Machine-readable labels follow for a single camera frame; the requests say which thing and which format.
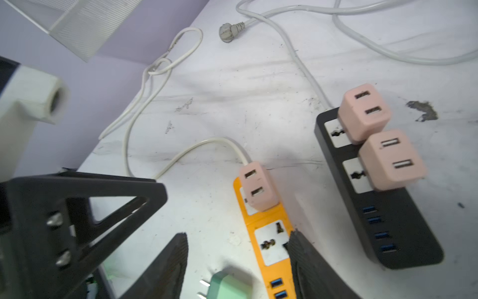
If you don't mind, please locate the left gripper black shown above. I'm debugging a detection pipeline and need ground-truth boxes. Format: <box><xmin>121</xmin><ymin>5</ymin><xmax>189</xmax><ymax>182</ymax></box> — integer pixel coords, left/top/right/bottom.
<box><xmin>1</xmin><ymin>57</ymin><xmax>69</xmax><ymax>182</ymax></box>

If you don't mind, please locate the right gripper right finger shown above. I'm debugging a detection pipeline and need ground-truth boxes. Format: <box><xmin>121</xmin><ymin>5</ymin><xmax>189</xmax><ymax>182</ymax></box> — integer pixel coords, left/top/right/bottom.
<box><xmin>287</xmin><ymin>230</ymin><xmax>359</xmax><ymax>299</ymax></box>

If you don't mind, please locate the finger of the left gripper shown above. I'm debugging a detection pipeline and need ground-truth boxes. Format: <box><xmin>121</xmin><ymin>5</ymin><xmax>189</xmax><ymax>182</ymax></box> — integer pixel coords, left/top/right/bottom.
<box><xmin>1</xmin><ymin>172</ymin><xmax>168</xmax><ymax>299</ymax></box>

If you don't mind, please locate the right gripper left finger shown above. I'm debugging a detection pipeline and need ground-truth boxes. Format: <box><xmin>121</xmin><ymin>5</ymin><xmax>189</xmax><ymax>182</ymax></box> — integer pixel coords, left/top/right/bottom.
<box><xmin>121</xmin><ymin>233</ymin><xmax>189</xmax><ymax>299</ymax></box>

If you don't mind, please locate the green adapter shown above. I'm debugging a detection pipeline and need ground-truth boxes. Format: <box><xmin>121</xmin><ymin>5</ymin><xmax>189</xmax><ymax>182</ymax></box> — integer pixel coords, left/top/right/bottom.
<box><xmin>197</xmin><ymin>271</ymin><xmax>252</xmax><ymax>299</ymax></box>

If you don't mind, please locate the orange power strip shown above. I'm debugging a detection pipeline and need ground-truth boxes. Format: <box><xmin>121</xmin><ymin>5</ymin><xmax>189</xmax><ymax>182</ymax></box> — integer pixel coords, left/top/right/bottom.
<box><xmin>233</xmin><ymin>178</ymin><xmax>296</xmax><ymax>299</ymax></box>

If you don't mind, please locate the black power strip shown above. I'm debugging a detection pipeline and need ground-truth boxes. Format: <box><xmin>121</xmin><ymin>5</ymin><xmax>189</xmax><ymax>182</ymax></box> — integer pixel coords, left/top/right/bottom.
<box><xmin>314</xmin><ymin>108</ymin><xmax>444</xmax><ymax>270</ymax></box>

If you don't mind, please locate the pink adapter black strip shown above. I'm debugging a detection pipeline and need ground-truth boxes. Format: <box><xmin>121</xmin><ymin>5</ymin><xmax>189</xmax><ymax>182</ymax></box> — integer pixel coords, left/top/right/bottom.
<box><xmin>337</xmin><ymin>83</ymin><xmax>392</xmax><ymax>145</ymax></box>
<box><xmin>358</xmin><ymin>130</ymin><xmax>428</xmax><ymax>191</ymax></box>

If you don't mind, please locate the white mesh two-tier shelf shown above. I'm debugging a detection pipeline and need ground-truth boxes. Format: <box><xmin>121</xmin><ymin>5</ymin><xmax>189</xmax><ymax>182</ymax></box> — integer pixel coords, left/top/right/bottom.
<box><xmin>6</xmin><ymin>0</ymin><xmax>141</xmax><ymax>62</ymax></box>

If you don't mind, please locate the white cable of orange strip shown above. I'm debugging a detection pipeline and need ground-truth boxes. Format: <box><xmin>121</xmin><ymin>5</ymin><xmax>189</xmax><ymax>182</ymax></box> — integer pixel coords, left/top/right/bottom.
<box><xmin>98</xmin><ymin>27</ymin><xmax>250</xmax><ymax>180</ymax></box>

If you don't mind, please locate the grey cable with plug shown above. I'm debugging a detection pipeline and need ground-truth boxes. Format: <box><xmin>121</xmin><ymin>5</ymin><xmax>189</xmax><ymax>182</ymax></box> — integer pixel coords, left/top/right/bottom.
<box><xmin>218</xmin><ymin>0</ymin><xmax>478</xmax><ymax>111</ymax></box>

